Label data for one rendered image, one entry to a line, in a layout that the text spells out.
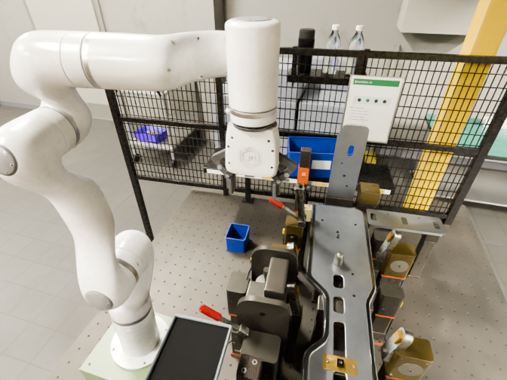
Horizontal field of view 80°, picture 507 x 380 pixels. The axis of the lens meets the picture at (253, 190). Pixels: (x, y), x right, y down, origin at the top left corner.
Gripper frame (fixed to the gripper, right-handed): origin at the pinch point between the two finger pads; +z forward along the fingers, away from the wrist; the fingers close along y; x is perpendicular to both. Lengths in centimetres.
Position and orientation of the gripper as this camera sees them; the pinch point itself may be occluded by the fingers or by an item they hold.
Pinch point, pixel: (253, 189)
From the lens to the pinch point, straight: 63.6
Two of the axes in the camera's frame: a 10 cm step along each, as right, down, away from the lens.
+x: 2.1, -5.7, 7.9
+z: 0.0, 8.1, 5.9
